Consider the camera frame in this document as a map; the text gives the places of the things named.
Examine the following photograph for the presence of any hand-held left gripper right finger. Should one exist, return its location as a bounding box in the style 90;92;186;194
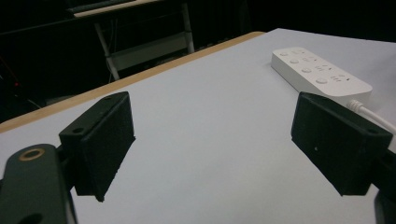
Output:
290;91;394;197

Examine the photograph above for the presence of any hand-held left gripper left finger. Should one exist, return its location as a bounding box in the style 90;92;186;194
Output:
58;91;136;203

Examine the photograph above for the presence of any white power strip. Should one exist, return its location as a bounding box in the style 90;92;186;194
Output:
271;46;374;108

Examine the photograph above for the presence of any white metal stand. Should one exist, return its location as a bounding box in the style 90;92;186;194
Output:
92;1;196;82

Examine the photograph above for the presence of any wooden shelf board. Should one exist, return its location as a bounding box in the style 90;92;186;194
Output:
73;0;163;19

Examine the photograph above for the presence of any white power strip cable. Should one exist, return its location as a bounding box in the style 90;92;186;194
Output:
346;99;396;135

